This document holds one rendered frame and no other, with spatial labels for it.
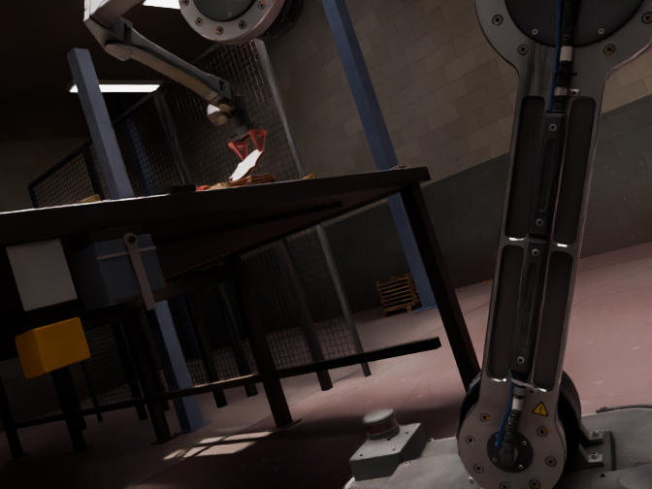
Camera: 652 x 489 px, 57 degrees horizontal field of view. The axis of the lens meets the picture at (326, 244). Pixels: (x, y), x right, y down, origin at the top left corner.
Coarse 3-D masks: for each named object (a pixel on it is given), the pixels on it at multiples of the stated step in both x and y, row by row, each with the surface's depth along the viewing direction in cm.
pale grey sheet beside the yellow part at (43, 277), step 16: (48, 240) 112; (16, 256) 106; (32, 256) 108; (48, 256) 111; (64, 256) 113; (16, 272) 106; (32, 272) 108; (48, 272) 110; (64, 272) 112; (32, 288) 107; (48, 288) 109; (64, 288) 111; (32, 304) 106; (48, 304) 108
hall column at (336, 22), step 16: (336, 0) 592; (336, 16) 593; (336, 32) 597; (352, 32) 597; (352, 48) 591; (352, 64) 590; (352, 80) 594; (368, 80) 595; (368, 96) 588; (368, 112) 588; (368, 128) 592; (384, 128) 593; (384, 144) 586; (384, 160) 585; (400, 208) 583; (400, 224) 587; (416, 256) 581; (416, 272) 584; (416, 288) 588; (432, 304) 578
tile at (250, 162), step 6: (252, 156) 190; (258, 156) 186; (246, 162) 190; (252, 162) 185; (240, 168) 190; (246, 168) 185; (252, 168) 183; (234, 174) 190; (240, 174) 186; (246, 174) 183; (234, 180) 185
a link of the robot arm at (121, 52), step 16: (128, 32) 162; (112, 48) 156; (128, 48) 159; (144, 48) 162; (160, 48) 168; (160, 64) 168; (176, 64) 171; (176, 80) 175; (192, 80) 176; (208, 80) 179; (208, 96) 182; (224, 96) 183
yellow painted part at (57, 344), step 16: (32, 320) 108; (48, 320) 108; (64, 320) 107; (80, 320) 109; (16, 336) 107; (32, 336) 103; (48, 336) 104; (64, 336) 106; (80, 336) 108; (32, 352) 104; (48, 352) 103; (64, 352) 105; (80, 352) 108; (32, 368) 104; (48, 368) 103
